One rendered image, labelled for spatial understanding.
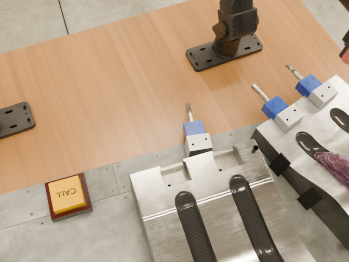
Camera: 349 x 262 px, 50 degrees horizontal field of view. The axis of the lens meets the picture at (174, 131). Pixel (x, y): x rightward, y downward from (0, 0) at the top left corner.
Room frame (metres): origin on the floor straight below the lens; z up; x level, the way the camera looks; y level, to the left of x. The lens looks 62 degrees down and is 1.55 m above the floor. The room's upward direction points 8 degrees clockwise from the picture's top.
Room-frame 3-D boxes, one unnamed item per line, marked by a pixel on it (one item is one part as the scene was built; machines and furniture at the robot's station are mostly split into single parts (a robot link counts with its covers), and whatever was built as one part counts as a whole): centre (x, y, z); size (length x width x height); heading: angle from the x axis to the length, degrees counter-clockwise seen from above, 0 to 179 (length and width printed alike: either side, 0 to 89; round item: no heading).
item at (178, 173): (0.26, -0.01, 0.87); 0.05 x 0.05 x 0.04; 26
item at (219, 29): (0.64, -0.11, 0.90); 0.09 x 0.06 x 0.06; 121
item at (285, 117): (0.46, -0.21, 0.86); 0.13 x 0.05 x 0.05; 43
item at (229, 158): (0.30, -0.11, 0.87); 0.05 x 0.05 x 0.04; 26
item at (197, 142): (0.39, -0.04, 0.83); 0.13 x 0.05 x 0.05; 18
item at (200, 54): (0.65, -0.10, 0.84); 0.20 x 0.07 x 0.08; 121
